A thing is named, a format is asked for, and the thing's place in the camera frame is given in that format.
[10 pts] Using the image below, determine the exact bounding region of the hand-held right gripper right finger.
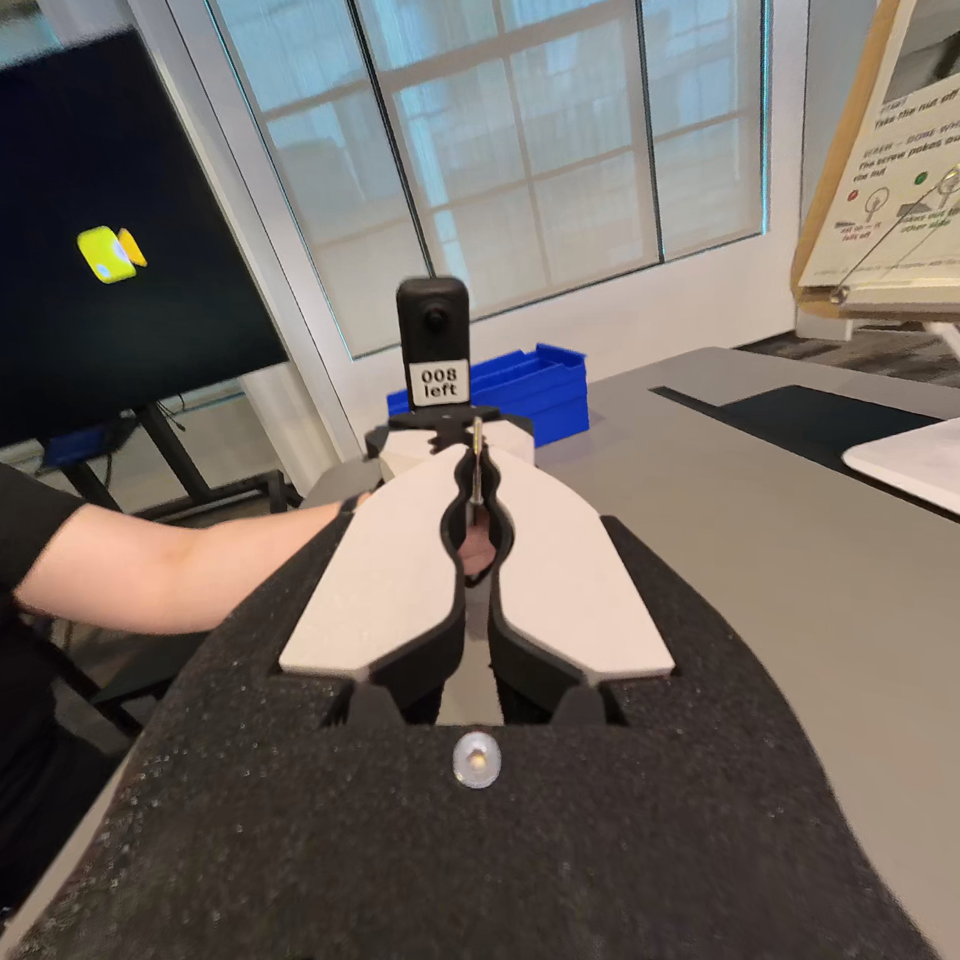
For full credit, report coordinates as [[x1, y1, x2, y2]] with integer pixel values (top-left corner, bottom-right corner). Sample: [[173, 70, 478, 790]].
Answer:
[[487, 452, 676, 725]]

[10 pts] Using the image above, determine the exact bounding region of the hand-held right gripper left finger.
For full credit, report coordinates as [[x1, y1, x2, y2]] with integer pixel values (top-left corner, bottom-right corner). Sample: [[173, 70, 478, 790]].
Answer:
[[279, 444, 465, 725]]

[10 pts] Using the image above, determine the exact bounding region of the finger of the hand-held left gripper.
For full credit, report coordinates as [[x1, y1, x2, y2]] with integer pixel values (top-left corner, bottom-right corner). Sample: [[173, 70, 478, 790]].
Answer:
[[378, 426, 453, 485], [483, 421, 535, 468]]

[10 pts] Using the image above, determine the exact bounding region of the metal screw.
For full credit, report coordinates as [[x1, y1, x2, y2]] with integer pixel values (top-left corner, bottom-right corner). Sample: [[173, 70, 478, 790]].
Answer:
[[468, 416, 486, 530]]

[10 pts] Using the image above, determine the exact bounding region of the blue plastic bin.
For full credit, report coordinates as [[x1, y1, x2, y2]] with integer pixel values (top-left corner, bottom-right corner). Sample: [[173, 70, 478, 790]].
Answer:
[[386, 343, 591, 449]]

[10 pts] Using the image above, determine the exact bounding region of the person's left forearm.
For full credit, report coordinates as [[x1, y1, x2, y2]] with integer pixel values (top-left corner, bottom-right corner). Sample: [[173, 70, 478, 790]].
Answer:
[[13, 498, 354, 637]]

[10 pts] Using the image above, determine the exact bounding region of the long desk strip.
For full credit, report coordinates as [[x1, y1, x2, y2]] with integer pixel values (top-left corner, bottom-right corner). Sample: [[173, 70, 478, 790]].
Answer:
[[651, 386, 960, 520]]

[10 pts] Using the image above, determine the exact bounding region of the large gridded window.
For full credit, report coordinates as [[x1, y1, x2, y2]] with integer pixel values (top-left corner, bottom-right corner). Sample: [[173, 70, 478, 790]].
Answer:
[[206, 0, 774, 361]]

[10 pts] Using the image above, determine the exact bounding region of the black television stand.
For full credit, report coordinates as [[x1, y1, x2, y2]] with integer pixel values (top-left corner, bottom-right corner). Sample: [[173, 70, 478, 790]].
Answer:
[[45, 401, 305, 522]]

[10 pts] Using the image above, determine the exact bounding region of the black office chair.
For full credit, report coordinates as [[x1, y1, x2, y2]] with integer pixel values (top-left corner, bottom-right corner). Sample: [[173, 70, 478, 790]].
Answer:
[[56, 630, 219, 744]]

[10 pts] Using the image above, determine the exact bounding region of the large black television screen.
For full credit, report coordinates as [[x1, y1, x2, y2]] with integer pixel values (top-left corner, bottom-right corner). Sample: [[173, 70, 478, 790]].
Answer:
[[0, 26, 291, 451]]

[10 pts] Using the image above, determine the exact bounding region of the instruction sheet on wooden stand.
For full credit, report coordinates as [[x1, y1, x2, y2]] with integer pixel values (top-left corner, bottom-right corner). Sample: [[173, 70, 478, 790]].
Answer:
[[791, 0, 960, 520]]

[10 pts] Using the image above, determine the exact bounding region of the printed instruction sheet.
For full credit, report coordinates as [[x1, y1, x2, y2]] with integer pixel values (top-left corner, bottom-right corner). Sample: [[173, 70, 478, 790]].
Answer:
[[798, 0, 960, 290]]

